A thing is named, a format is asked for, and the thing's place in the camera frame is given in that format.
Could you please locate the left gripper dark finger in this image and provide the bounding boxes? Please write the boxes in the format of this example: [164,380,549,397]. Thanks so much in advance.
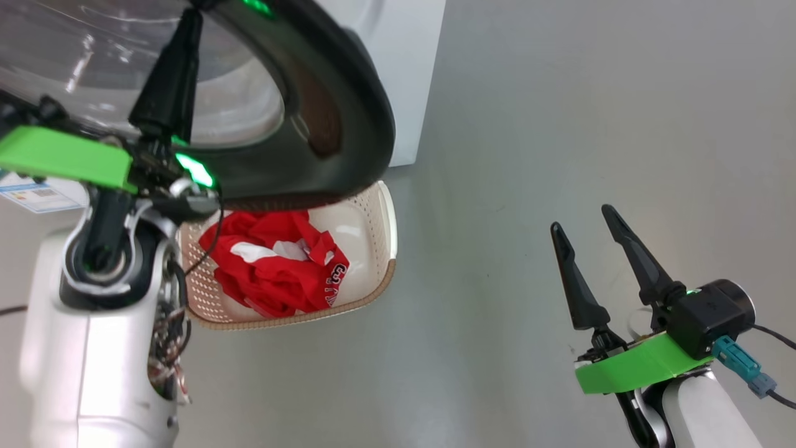
[127,7,204,142]

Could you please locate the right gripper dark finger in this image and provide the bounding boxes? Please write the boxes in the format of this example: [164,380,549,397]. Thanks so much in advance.
[601,204,685,330]
[550,222,611,337]

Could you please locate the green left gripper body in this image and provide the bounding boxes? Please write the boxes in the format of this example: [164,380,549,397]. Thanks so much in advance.
[0,124,137,194]

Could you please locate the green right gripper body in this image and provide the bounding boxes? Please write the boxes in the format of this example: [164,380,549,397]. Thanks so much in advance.
[575,330,713,396]

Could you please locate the black round glass washer door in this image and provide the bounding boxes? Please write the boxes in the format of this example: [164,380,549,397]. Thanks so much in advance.
[0,0,397,212]

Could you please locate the large red garment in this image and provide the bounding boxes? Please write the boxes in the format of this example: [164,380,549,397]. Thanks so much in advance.
[199,210,350,319]

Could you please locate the cream perforated laundry basket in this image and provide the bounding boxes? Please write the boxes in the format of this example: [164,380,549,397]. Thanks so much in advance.
[177,180,399,330]

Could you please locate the white front-load washing machine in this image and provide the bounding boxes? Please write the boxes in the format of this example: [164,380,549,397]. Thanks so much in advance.
[0,0,447,215]

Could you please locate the blue energy label sticker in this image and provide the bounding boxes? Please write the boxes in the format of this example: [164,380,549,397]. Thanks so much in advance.
[0,171,88,214]

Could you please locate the right black cable teal connector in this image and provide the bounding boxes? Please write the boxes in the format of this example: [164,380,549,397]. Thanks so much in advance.
[712,324,796,410]

